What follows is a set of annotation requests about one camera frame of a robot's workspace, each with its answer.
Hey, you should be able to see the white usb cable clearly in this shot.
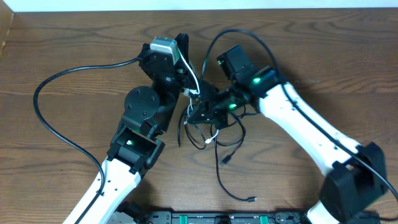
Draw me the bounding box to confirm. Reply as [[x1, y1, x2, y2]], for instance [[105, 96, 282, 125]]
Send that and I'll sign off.
[[177, 51, 220, 145]]

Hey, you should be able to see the black usb cable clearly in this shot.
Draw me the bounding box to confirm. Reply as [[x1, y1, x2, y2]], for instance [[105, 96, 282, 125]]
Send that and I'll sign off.
[[177, 105, 258, 203], [211, 111, 247, 166]]

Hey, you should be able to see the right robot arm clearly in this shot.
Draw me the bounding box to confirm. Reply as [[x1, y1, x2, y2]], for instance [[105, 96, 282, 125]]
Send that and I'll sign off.
[[187, 45, 388, 223]]

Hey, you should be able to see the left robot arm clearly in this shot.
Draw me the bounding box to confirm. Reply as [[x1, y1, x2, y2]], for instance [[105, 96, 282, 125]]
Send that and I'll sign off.
[[65, 34, 193, 223]]

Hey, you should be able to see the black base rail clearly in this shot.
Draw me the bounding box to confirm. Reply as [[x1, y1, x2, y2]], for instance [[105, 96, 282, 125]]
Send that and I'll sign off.
[[107, 201, 382, 224]]

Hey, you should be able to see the left camera black cable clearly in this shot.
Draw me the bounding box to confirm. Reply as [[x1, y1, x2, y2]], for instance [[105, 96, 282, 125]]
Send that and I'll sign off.
[[32, 57, 141, 224]]

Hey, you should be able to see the camera black cable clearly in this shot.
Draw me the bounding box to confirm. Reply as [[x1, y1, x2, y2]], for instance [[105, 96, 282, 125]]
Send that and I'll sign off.
[[200, 29, 398, 203], [32, 57, 141, 224]]

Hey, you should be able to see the right camera black cable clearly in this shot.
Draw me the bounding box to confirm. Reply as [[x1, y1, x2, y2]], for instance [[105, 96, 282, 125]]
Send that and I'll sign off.
[[200, 29, 398, 203]]

